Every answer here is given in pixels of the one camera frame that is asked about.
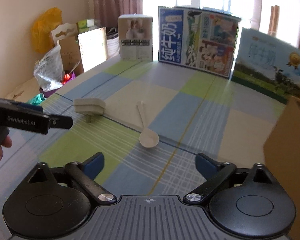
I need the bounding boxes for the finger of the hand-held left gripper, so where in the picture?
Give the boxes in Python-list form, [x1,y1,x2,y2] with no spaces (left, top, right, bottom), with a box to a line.
[16,102,44,113]
[45,114,74,133]

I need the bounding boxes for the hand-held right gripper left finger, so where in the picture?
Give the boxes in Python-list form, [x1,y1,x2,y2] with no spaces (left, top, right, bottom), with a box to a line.
[27,152,117,204]

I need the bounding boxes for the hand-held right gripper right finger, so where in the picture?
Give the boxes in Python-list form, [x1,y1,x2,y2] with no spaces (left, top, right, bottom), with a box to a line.
[183,152,277,204]

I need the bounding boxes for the white power adapter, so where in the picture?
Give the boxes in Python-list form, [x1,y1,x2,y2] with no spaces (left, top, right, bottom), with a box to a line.
[73,98,106,123]

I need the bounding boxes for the white plastic spoon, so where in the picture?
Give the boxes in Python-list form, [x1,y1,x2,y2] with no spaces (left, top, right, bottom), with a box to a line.
[136,101,160,148]

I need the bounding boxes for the brown cardboard box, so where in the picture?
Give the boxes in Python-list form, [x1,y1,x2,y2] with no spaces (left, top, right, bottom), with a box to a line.
[263,96,300,235]

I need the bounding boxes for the checked cloth desktop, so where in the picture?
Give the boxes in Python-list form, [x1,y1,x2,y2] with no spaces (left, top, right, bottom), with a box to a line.
[0,56,294,230]

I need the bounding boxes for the green packets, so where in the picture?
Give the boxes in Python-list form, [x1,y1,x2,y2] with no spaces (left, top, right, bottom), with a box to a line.
[27,93,45,105]

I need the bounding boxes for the purple container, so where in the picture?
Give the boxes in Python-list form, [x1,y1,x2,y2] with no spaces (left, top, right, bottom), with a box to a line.
[40,72,75,98]

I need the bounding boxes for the white printed plastic bag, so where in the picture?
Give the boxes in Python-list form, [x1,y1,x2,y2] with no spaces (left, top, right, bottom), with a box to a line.
[34,45,64,92]

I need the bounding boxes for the small brown carton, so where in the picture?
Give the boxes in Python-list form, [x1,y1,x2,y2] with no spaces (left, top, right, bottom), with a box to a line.
[59,36,84,73]

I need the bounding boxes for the yellow plastic bag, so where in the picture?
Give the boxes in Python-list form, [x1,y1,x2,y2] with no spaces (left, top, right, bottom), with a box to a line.
[31,7,63,53]

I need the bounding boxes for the green tissue boxes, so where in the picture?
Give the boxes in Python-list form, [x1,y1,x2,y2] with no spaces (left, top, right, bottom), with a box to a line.
[77,19,100,33]

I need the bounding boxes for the white product box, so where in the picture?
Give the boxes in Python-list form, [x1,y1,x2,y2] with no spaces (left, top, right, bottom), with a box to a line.
[117,14,153,62]

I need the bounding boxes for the cow print milk carton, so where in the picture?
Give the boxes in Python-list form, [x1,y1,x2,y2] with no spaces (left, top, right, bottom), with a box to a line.
[231,27,300,103]

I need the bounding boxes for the blue milk carton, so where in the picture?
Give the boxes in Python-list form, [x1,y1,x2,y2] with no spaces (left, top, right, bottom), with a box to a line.
[157,6,242,78]

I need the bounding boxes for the pink curtain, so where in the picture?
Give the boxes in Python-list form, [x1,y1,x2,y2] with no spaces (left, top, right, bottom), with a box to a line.
[92,0,143,30]

